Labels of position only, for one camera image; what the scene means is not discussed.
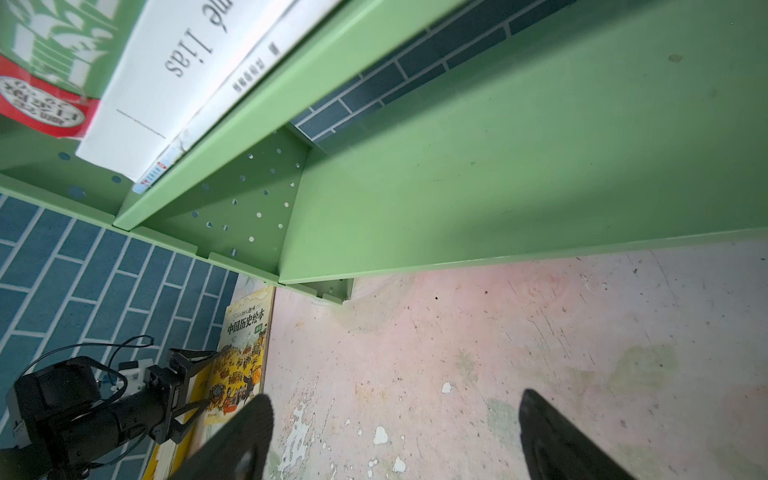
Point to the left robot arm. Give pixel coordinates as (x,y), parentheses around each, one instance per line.
(67,417)

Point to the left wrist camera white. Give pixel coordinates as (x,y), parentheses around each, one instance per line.
(134,372)

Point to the yellow cartoon history book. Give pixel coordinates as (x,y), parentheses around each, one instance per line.
(239,369)

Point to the white La Dame book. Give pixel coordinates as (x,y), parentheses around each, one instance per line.
(178,54)

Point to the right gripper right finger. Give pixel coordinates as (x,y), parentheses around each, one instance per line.
(554,448)

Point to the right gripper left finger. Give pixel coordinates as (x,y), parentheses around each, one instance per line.
(239,450)

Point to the green nature encyclopedia book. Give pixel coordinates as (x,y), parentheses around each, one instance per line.
(57,58)

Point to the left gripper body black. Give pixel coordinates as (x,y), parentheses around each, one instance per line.
(150,410)

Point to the green wooden shelf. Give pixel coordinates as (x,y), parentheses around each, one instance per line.
(594,127)

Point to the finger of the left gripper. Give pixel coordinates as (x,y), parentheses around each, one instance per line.
(189,363)
(183,419)

